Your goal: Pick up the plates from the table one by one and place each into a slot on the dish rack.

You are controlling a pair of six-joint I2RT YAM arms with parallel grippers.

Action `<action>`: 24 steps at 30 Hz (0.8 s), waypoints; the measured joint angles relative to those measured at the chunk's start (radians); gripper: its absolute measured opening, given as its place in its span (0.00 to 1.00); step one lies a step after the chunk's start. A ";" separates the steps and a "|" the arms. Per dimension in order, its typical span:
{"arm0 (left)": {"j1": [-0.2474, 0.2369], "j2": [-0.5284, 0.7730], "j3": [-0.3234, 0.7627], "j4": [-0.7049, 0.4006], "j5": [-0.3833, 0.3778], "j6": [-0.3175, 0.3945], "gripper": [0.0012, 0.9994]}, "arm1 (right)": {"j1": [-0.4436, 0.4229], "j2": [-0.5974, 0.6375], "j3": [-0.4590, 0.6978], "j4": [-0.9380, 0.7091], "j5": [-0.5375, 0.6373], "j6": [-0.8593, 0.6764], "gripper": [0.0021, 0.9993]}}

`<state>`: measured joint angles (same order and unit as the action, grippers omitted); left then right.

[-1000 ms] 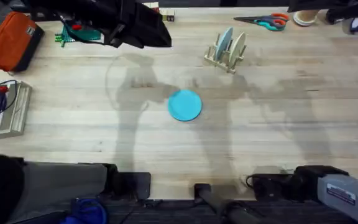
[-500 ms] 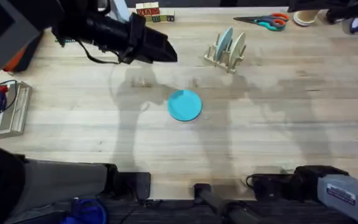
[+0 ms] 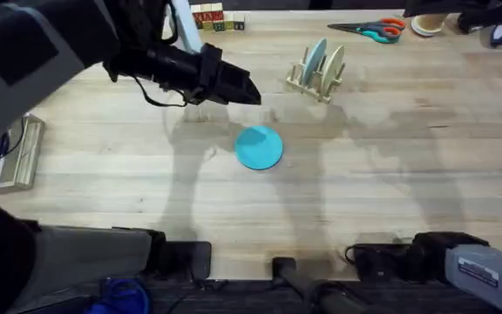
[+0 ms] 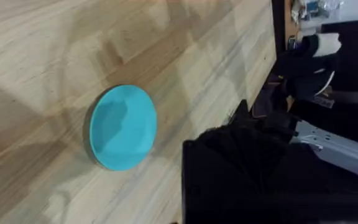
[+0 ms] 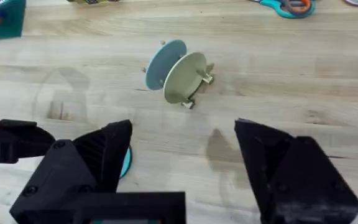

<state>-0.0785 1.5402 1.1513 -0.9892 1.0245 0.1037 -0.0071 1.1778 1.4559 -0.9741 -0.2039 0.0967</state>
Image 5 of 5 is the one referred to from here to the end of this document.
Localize green board with toy blocks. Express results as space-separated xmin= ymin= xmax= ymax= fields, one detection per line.
xmin=0 ymin=0 xmax=27 ymax=50

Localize teal plate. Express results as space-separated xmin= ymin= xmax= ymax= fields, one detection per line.
xmin=119 ymin=146 xmax=133 ymax=180

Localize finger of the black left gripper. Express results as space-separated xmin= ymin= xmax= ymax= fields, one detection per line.
xmin=0 ymin=119 xmax=56 ymax=165

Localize cream plate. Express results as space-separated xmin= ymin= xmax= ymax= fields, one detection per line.
xmin=163 ymin=52 xmax=208 ymax=105

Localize light blue plate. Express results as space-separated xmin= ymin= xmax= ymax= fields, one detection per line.
xmin=144 ymin=39 xmax=188 ymax=91

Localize teal and orange scissors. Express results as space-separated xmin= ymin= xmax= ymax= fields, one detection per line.
xmin=249 ymin=0 xmax=316 ymax=19

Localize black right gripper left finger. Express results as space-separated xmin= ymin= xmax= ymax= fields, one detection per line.
xmin=9 ymin=119 xmax=134 ymax=224

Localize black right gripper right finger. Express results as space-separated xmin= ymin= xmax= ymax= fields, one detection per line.
xmin=234 ymin=118 xmax=358 ymax=224

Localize small wooden peg rack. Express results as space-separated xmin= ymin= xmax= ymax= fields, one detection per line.
xmin=141 ymin=39 xmax=216 ymax=110

